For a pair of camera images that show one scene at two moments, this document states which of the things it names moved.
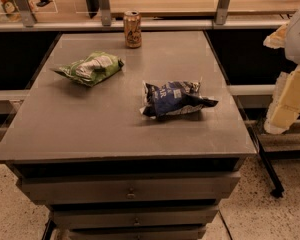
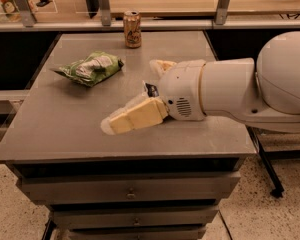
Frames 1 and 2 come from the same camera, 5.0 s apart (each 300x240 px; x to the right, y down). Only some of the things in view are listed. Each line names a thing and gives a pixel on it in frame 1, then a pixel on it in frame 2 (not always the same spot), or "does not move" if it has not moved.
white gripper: [298, 39] → [181, 89]
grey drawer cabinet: [109, 172] does not move
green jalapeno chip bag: [92, 69] does not move
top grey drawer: [132, 188] does not move
